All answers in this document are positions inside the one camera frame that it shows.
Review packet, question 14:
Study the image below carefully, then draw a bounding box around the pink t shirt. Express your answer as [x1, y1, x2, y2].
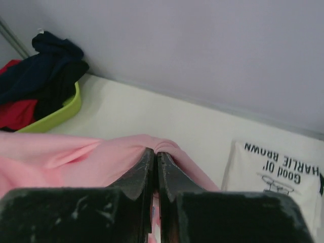
[0, 132, 220, 243]

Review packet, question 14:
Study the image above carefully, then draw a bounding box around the lime green plastic basket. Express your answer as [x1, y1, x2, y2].
[16, 82, 82, 133]

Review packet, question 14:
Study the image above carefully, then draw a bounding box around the white printed folded t shirt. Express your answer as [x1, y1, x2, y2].
[221, 141, 323, 242]

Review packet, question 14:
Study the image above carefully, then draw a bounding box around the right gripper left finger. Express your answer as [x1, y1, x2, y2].
[1, 149, 155, 242]

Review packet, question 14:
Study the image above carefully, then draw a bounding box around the red t shirt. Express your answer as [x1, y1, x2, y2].
[1, 58, 43, 132]

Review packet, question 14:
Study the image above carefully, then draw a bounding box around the black t shirt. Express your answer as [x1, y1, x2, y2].
[32, 60, 89, 120]

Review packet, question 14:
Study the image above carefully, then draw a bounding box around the navy blue t shirt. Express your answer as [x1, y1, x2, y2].
[1, 31, 84, 104]

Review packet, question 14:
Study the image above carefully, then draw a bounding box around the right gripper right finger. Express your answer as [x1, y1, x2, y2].
[156, 152, 313, 243]

